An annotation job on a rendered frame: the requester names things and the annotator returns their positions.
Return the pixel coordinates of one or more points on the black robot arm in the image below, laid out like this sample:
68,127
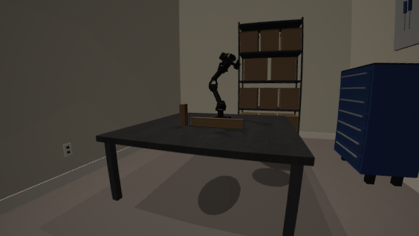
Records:
213,87

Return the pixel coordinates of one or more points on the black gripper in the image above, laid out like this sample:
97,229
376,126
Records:
229,61

